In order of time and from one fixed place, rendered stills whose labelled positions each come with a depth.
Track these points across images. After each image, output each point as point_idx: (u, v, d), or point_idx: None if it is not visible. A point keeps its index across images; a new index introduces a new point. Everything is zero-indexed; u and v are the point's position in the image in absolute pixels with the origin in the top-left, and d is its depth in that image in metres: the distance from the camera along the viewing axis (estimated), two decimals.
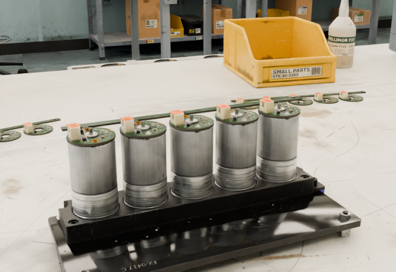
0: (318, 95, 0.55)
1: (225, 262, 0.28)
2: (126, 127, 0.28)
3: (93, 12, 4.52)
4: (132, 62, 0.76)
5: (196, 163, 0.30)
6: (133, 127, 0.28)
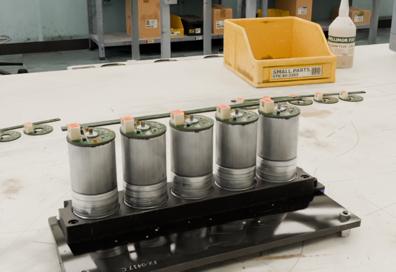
0: (318, 95, 0.55)
1: (225, 262, 0.28)
2: (126, 127, 0.28)
3: (93, 12, 4.52)
4: (132, 62, 0.76)
5: (196, 163, 0.30)
6: (133, 127, 0.28)
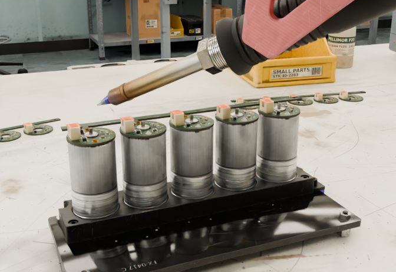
0: (318, 95, 0.55)
1: (225, 262, 0.28)
2: (126, 127, 0.28)
3: (93, 12, 4.52)
4: (132, 62, 0.76)
5: (196, 163, 0.30)
6: (133, 127, 0.28)
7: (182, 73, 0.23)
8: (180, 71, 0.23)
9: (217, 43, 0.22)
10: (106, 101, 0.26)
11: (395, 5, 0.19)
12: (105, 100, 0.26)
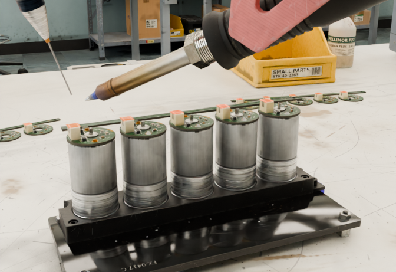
0: (318, 95, 0.55)
1: (225, 262, 0.28)
2: (126, 127, 0.28)
3: (93, 12, 4.52)
4: (132, 62, 0.76)
5: (196, 163, 0.30)
6: (133, 127, 0.28)
7: (170, 68, 0.23)
8: (168, 66, 0.23)
9: (204, 37, 0.22)
10: (94, 97, 0.25)
11: None
12: (93, 95, 0.25)
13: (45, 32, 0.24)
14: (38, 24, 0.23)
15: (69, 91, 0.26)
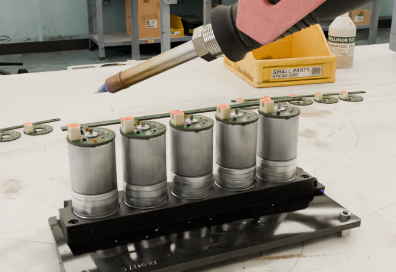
0: (318, 95, 0.55)
1: (225, 262, 0.28)
2: (126, 127, 0.28)
3: (93, 12, 4.52)
4: (132, 62, 0.76)
5: (196, 163, 0.30)
6: (133, 127, 0.28)
7: (178, 61, 0.24)
8: (176, 59, 0.24)
9: (211, 30, 0.23)
10: (103, 89, 0.26)
11: None
12: (102, 88, 0.26)
13: None
14: None
15: None
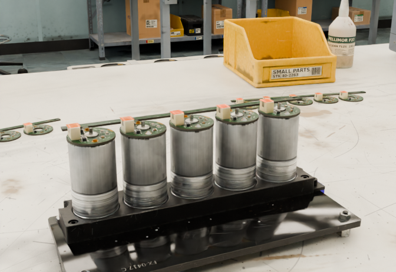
0: (318, 95, 0.55)
1: (225, 262, 0.28)
2: (126, 127, 0.28)
3: (93, 12, 4.52)
4: (132, 62, 0.76)
5: (196, 163, 0.30)
6: (133, 127, 0.28)
7: None
8: None
9: None
10: None
11: None
12: None
13: None
14: None
15: None
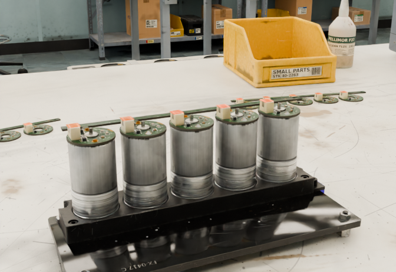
0: (318, 95, 0.55)
1: (225, 262, 0.28)
2: (126, 127, 0.28)
3: (93, 12, 4.52)
4: (132, 62, 0.76)
5: (196, 163, 0.30)
6: (133, 127, 0.28)
7: None
8: None
9: None
10: None
11: None
12: None
13: None
14: None
15: None
